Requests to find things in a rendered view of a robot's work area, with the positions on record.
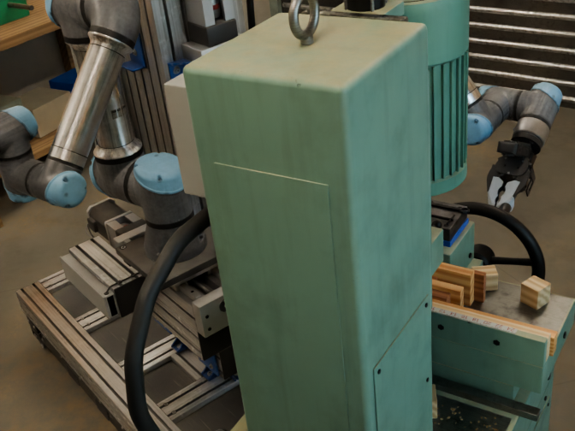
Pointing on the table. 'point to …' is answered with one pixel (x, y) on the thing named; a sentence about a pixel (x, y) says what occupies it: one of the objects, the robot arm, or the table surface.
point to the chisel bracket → (436, 247)
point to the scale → (474, 320)
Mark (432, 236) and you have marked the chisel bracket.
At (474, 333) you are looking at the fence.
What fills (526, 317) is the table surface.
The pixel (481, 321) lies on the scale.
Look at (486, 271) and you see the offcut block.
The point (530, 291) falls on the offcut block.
